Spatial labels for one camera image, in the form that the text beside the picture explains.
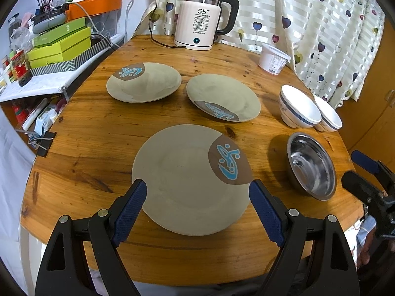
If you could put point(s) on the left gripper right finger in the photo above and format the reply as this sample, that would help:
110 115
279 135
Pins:
314 256

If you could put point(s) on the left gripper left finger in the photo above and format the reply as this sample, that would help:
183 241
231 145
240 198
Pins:
64 268

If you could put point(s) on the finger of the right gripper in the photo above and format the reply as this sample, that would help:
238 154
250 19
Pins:
382 173
360 187

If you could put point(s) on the stainless steel bowl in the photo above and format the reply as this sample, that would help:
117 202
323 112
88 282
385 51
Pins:
310 167

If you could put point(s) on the white bowl blue stripe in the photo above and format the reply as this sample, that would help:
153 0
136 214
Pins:
297 110

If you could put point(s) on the beige plate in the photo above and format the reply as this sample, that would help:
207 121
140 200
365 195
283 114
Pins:
197 179
143 82
223 97

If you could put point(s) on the right hand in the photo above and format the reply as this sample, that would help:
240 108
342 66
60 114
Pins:
364 254

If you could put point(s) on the wooden cabinet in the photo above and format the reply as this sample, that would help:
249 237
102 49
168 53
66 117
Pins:
368 123

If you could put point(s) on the black binder clip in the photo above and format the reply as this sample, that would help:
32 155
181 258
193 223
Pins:
44 143

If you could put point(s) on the white yogurt tub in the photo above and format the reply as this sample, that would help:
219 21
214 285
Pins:
273 60

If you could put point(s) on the heart pattern curtain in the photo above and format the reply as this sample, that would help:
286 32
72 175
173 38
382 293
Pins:
332 43

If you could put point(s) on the white side shelf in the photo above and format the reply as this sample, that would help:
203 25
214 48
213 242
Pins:
65 83

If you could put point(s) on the red small jar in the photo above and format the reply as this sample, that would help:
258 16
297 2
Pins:
21 67

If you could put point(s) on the lower green box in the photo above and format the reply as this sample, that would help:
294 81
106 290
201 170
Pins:
63 50

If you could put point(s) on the green box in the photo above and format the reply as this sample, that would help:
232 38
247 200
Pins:
60 32
63 50

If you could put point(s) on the striped patterned box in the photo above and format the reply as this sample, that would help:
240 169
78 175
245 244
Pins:
74 64

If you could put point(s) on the white electric kettle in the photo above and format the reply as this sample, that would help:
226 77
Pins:
197 23

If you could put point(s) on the upper green box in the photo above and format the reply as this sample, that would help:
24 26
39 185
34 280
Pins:
60 32

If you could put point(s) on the grey device on boxes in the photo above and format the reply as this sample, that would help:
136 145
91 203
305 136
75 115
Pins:
49 19

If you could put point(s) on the orange lid storage bin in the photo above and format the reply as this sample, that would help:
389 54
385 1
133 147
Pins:
101 15

